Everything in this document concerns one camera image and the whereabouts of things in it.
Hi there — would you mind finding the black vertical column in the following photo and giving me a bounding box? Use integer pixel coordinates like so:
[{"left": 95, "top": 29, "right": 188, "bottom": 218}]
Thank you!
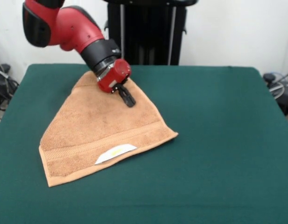
[{"left": 101, "top": 0, "right": 200, "bottom": 66}]

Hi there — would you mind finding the tan terry towel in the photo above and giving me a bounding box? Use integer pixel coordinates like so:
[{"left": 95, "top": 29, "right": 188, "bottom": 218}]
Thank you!
[{"left": 38, "top": 70, "right": 179, "bottom": 188}]

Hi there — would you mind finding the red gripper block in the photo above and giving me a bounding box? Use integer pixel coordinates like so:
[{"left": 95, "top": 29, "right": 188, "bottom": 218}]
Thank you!
[{"left": 97, "top": 58, "right": 137, "bottom": 109}]

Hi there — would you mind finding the dark green table cloth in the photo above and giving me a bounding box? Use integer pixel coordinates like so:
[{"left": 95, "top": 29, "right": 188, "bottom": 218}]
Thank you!
[{"left": 0, "top": 63, "right": 288, "bottom": 224}]

